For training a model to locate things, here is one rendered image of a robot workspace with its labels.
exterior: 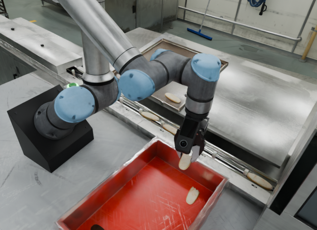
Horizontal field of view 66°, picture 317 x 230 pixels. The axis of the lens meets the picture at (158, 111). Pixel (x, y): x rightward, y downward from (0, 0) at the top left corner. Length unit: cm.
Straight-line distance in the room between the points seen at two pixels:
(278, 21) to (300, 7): 36
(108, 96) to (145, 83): 39
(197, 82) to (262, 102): 72
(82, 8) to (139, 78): 22
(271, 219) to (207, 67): 46
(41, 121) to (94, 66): 28
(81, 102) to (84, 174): 31
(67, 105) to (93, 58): 18
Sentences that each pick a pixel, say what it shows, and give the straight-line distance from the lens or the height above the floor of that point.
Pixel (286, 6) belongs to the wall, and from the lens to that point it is 461.
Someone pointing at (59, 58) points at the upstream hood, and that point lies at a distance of 162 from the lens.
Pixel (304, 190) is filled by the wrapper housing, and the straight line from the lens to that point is 68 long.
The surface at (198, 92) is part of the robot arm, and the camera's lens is 64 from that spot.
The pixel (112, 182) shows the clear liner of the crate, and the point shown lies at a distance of 87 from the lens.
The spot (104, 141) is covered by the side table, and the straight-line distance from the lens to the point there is 112.
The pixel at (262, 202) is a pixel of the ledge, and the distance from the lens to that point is 97.
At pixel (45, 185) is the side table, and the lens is 102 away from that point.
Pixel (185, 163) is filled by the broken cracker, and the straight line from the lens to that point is 83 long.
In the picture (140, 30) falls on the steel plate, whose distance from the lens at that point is 237.
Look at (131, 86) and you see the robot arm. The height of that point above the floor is 131.
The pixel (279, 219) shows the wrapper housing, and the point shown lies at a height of 100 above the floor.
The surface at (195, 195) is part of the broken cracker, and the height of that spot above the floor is 83.
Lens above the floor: 160
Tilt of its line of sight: 37 degrees down
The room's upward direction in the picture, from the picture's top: 5 degrees clockwise
